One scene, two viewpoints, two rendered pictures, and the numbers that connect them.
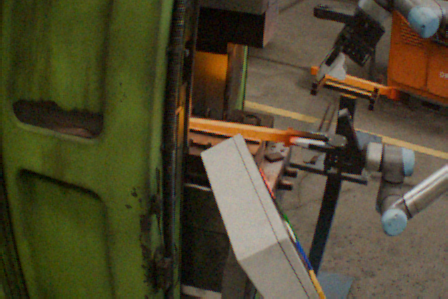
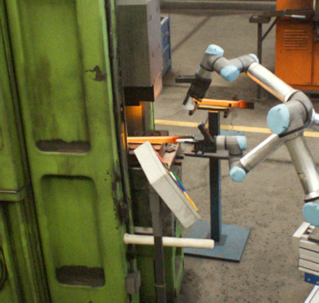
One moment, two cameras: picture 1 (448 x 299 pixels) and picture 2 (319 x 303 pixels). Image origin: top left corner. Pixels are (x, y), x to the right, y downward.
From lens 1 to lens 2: 1.62 m
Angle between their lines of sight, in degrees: 0
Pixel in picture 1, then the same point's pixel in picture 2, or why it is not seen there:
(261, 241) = (157, 175)
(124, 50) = (95, 113)
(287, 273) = (170, 188)
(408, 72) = (294, 73)
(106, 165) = (93, 163)
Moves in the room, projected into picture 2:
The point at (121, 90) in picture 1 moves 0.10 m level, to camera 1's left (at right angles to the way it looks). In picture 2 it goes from (96, 130) to (75, 131)
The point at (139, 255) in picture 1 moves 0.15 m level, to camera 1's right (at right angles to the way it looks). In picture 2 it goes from (112, 203) to (143, 201)
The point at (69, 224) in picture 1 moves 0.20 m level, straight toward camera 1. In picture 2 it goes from (73, 198) to (81, 218)
